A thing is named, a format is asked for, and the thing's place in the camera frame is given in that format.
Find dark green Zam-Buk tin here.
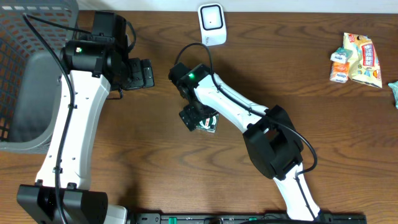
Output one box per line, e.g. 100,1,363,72
196,114,219,133

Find orange Kleenex tissue pack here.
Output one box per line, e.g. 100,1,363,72
330,62,349,83

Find teal Kleenex tissue pack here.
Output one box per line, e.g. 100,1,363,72
330,47,353,64

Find cream blue chips bag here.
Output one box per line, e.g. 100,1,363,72
343,32,382,88

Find mint green wipes packet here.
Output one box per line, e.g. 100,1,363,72
388,81,398,109

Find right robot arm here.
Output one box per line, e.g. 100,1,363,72
169,63,320,221

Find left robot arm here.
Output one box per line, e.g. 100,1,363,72
17,40,154,223

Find white barcode scanner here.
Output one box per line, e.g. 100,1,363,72
198,3,227,47

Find grey plastic mesh basket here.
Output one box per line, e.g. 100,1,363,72
1,0,79,154

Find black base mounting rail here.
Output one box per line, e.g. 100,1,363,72
127,213,367,224

